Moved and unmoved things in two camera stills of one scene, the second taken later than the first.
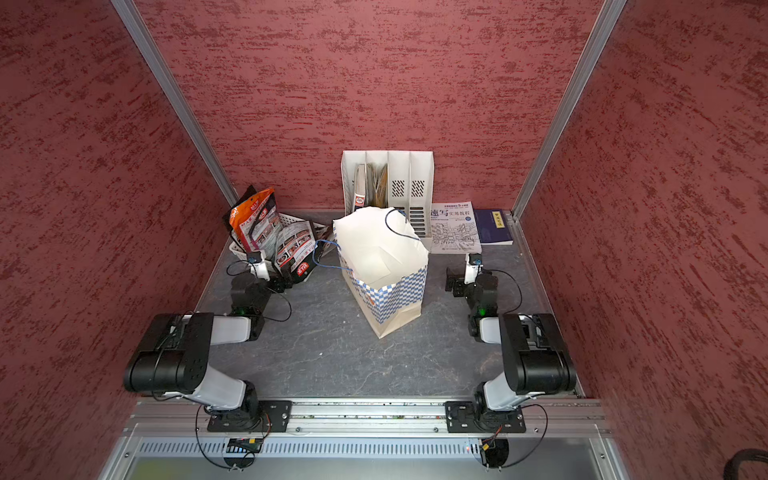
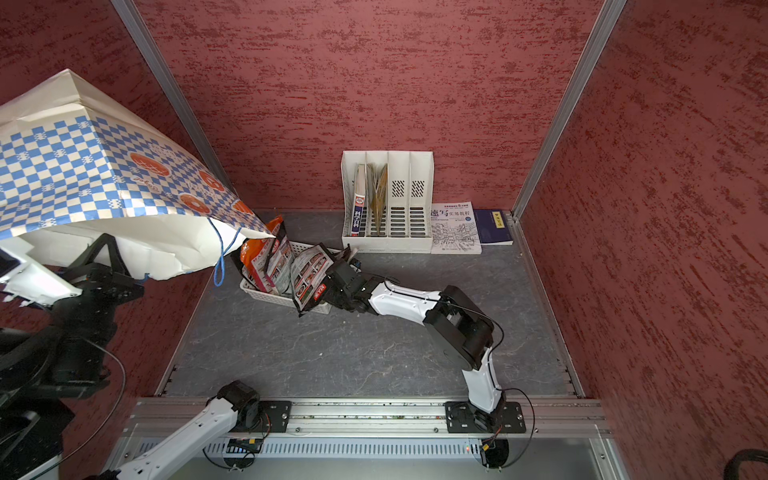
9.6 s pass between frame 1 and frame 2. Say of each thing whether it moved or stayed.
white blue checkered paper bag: moved
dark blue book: stayed
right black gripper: moved
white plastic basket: moved
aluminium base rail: stayed
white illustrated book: stayed
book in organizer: stayed
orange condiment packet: moved
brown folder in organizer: stayed
